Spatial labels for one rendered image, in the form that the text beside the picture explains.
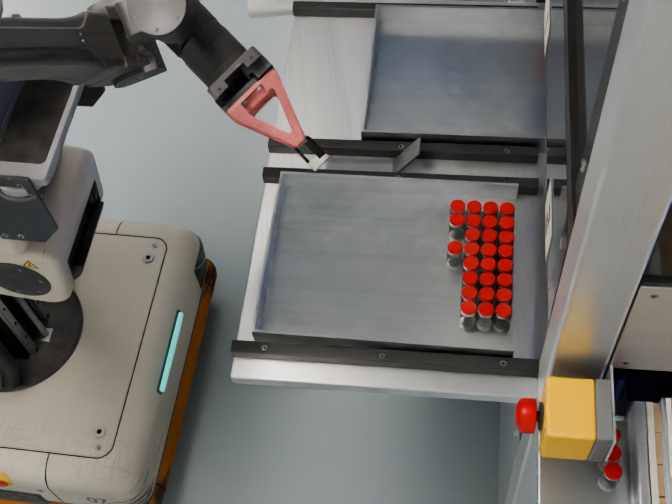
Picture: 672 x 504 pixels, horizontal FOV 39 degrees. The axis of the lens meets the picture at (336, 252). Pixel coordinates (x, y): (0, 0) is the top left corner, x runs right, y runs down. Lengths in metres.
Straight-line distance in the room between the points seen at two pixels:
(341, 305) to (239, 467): 0.93
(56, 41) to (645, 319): 0.64
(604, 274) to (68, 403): 1.31
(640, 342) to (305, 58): 0.76
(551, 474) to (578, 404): 0.15
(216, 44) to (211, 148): 1.62
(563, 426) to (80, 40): 0.64
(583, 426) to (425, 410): 1.13
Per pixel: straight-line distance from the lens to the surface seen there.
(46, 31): 0.94
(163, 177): 2.60
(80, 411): 2.00
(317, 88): 1.54
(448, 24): 1.61
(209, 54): 1.01
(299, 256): 1.35
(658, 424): 1.22
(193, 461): 2.21
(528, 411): 1.10
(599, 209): 0.85
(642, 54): 0.71
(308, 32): 1.62
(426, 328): 1.29
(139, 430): 1.97
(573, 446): 1.11
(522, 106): 1.51
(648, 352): 1.10
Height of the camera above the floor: 2.03
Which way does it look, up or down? 58 degrees down
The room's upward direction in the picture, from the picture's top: 8 degrees counter-clockwise
